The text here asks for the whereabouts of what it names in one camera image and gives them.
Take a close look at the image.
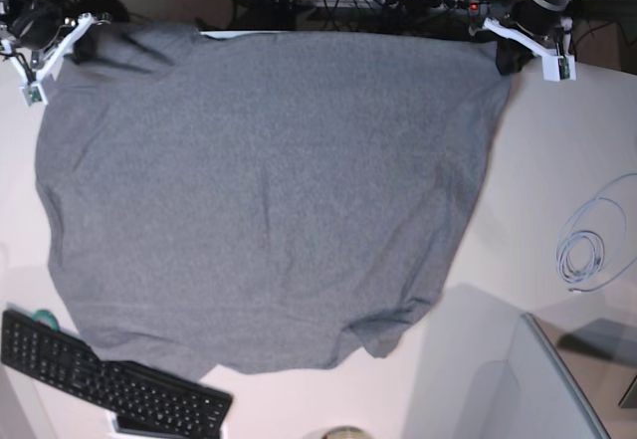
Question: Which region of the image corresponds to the black computer keyboard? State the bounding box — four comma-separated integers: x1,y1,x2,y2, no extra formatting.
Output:
1,310,233,438

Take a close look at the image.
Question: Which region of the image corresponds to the grey t-shirt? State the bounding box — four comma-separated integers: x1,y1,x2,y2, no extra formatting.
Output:
35,25,511,379

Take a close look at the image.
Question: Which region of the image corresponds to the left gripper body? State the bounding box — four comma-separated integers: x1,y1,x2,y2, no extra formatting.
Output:
510,0,570,39

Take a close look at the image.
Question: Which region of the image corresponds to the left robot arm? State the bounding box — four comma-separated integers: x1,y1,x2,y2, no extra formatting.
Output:
483,0,576,82

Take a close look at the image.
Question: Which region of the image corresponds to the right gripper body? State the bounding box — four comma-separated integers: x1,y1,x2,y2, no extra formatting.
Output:
7,3,65,51

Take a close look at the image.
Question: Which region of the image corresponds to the coiled white cable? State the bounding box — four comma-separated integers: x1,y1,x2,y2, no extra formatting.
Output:
554,172,637,294

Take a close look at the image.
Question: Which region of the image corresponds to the green tape roll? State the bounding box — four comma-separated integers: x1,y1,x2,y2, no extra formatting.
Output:
31,309,59,330

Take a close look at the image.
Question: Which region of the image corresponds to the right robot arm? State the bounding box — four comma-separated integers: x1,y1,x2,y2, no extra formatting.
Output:
1,0,78,51

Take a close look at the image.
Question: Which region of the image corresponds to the round tan object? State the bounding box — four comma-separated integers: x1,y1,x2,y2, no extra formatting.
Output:
320,425,371,439

